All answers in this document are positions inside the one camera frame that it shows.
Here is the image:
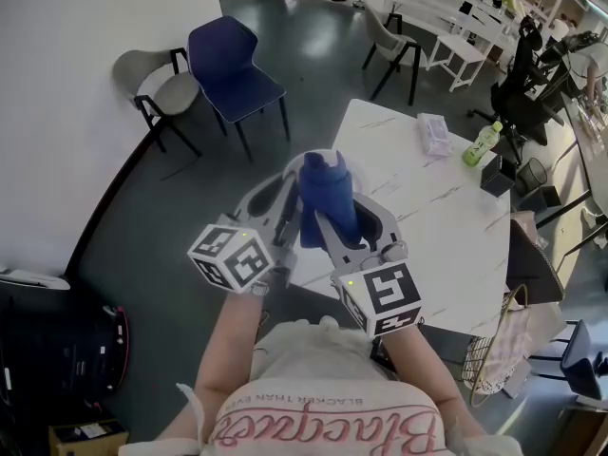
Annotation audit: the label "wicker chair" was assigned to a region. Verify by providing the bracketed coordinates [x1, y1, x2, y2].
[463, 282, 569, 408]

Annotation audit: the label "blue chair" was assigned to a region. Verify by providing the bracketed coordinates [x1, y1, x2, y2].
[186, 15, 292, 161]

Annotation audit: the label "black machine red trim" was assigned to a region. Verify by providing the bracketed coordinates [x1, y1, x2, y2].
[0, 273, 130, 417]

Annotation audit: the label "black square box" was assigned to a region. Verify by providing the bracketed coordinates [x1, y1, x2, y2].
[479, 153, 517, 198]

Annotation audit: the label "white flat panel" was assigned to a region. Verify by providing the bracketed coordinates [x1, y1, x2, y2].
[0, 268, 71, 290]

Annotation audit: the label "pink checked cloth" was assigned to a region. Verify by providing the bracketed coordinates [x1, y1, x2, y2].
[493, 304, 533, 384]

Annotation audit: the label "tissue packet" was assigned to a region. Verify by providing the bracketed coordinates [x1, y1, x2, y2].
[416, 112, 453, 157]

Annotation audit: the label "white bench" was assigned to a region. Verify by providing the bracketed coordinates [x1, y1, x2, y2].
[426, 33, 486, 93]

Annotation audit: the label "black waist device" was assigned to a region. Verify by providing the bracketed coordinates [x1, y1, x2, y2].
[370, 337, 405, 379]

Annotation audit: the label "white marble table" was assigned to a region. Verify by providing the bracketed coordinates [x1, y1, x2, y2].
[289, 97, 512, 339]

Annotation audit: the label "black wire bin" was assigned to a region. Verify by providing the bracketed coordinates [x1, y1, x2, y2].
[515, 157, 547, 198]

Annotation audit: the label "grey chair black frame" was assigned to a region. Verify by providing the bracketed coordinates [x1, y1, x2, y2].
[112, 47, 203, 157]
[361, 5, 423, 106]

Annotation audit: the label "person's left forearm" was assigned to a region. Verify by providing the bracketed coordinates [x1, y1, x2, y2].
[194, 290, 265, 398]

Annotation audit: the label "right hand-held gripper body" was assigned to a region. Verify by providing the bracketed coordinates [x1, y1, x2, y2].
[330, 240, 423, 339]

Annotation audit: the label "blue cloth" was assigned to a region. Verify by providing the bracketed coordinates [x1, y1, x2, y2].
[297, 149, 367, 250]

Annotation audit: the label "person's beige trousers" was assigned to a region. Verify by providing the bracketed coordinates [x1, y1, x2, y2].
[251, 318, 393, 384]

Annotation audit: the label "dark grey chair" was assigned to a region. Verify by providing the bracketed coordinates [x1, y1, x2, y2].
[526, 318, 608, 403]

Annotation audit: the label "black office chair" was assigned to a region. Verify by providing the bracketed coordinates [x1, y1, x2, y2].
[467, 16, 566, 165]

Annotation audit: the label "green drink bottle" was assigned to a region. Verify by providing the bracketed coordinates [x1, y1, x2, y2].
[461, 121, 504, 168]

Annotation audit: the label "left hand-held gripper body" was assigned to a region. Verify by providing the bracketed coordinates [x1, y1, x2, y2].
[186, 214, 298, 296]

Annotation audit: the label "person's right forearm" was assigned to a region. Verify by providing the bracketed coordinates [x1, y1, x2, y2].
[379, 323, 469, 441]

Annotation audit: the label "cardboard box blue label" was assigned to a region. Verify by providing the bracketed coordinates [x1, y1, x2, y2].
[47, 418, 129, 456]

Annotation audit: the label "person's white printed shirt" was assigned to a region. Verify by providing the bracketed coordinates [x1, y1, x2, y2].
[118, 372, 523, 456]

